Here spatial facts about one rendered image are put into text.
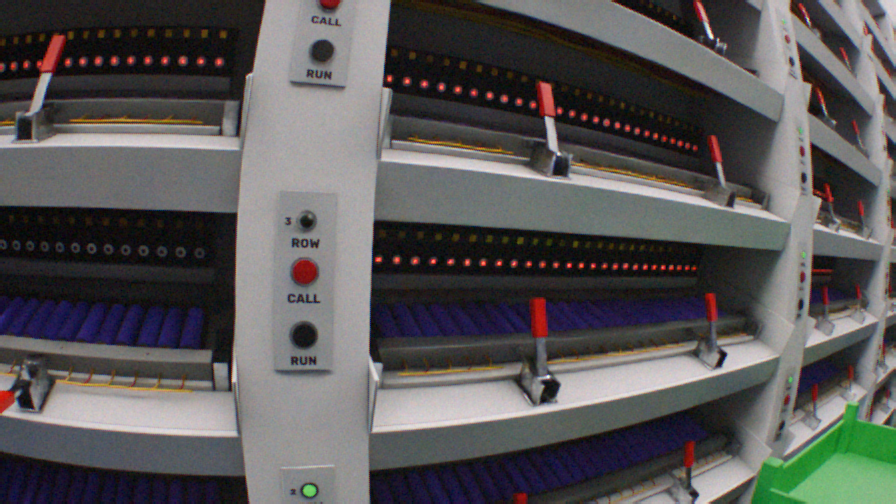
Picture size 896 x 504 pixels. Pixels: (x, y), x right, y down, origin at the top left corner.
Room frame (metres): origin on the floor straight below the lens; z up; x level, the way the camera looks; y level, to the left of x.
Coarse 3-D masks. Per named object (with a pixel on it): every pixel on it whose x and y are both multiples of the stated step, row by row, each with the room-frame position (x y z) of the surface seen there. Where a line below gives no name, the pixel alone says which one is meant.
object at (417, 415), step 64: (384, 256) 0.50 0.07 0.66; (448, 256) 0.52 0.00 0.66; (512, 256) 0.55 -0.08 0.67; (576, 256) 0.59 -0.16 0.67; (640, 256) 0.63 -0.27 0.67; (384, 320) 0.45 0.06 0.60; (448, 320) 0.47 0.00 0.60; (512, 320) 0.50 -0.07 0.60; (576, 320) 0.53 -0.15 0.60; (640, 320) 0.56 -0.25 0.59; (704, 320) 0.58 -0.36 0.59; (768, 320) 0.59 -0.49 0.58; (384, 384) 0.38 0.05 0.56; (448, 384) 0.40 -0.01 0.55; (512, 384) 0.42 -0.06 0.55; (576, 384) 0.43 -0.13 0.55; (640, 384) 0.45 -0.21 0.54; (704, 384) 0.48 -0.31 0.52; (384, 448) 0.34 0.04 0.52; (448, 448) 0.36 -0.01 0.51; (512, 448) 0.39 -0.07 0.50
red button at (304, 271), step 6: (300, 264) 0.30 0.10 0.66; (306, 264) 0.30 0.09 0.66; (312, 264) 0.30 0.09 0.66; (294, 270) 0.30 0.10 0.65; (300, 270) 0.30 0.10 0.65; (306, 270) 0.30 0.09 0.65; (312, 270) 0.30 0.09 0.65; (294, 276) 0.30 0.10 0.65; (300, 276) 0.30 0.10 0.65; (306, 276) 0.30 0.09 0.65; (312, 276) 0.30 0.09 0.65; (300, 282) 0.30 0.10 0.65; (306, 282) 0.30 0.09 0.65
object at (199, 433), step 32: (224, 320) 0.42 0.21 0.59; (224, 352) 0.33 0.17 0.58; (0, 384) 0.23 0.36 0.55; (64, 384) 0.27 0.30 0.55; (224, 384) 0.32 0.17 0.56; (0, 416) 0.21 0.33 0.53; (32, 416) 0.22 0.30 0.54; (64, 416) 0.24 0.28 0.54; (96, 416) 0.25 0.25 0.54; (128, 416) 0.27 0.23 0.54; (160, 416) 0.28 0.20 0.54; (192, 416) 0.29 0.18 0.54; (224, 416) 0.30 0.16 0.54; (0, 448) 0.21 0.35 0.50; (32, 448) 0.23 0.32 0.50; (64, 448) 0.24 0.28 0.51; (96, 448) 0.25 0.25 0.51; (128, 448) 0.26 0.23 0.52; (160, 448) 0.27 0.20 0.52; (192, 448) 0.28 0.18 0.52; (224, 448) 0.29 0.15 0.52
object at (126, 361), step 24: (0, 336) 0.25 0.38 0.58; (0, 360) 0.24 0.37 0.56; (48, 360) 0.26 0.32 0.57; (72, 360) 0.27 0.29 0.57; (96, 360) 0.28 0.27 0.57; (120, 360) 0.29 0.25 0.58; (144, 360) 0.30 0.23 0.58; (168, 360) 0.31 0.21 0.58; (192, 360) 0.32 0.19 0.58; (72, 384) 0.26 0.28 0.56; (96, 384) 0.27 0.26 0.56
